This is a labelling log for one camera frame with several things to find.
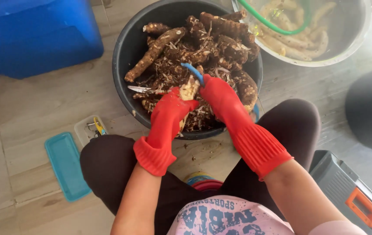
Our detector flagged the black bucket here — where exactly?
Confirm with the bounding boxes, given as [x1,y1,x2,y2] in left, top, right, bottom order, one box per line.
[345,53,372,154]

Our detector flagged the black plastic basin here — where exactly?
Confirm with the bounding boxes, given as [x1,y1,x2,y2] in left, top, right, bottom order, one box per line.
[112,0,264,140]

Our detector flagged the peeled pale cassava pieces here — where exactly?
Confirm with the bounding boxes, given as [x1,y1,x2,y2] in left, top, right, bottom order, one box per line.
[255,0,337,62]

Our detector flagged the blue plastic container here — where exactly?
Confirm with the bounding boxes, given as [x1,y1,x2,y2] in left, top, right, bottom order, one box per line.
[0,0,104,80]

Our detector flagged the person's left hand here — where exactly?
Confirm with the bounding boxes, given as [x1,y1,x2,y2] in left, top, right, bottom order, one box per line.
[146,86,200,149]

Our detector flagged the blue peeler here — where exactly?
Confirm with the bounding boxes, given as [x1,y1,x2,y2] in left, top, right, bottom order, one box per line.
[181,63,205,87]

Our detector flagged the person's pink printed shirt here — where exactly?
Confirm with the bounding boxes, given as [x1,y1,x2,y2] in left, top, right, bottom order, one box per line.
[166,195,368,235]

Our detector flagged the pile of unpeeled cassava roots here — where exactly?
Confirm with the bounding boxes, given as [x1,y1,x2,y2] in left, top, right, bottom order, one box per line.
[124,9,261,113]

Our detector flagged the green hose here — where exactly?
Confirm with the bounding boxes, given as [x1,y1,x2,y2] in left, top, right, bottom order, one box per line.
[237,0,313,36]

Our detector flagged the heap of brown cassava peels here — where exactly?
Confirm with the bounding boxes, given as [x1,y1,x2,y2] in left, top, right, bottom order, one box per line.
[132,33,235,133]

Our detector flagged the colourful low stool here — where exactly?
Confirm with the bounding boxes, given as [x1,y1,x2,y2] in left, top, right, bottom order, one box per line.
[184,172,224,192]

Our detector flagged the grey toolbox with orange latch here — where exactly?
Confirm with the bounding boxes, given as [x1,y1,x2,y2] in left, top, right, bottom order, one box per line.
[309,149,372,235]

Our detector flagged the person's right hand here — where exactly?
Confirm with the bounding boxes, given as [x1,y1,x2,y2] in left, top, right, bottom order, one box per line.
[199,74,256,133]

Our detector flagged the clear box of small tools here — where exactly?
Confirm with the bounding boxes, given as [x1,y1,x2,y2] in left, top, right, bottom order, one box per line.
[74,114,109,147]

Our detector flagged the steel bowl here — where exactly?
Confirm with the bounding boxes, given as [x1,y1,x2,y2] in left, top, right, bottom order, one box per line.
[231,0,372,68]

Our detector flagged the person's dark trousers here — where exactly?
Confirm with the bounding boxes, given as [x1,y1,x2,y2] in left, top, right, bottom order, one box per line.
[80,99,321,235]

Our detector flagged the half-peeled cassava root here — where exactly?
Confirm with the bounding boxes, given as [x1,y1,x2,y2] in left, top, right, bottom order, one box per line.
[177,74,203,134]

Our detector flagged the teal plastic lid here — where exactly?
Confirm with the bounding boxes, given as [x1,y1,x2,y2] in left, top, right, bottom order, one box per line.
[44,131,92,202]

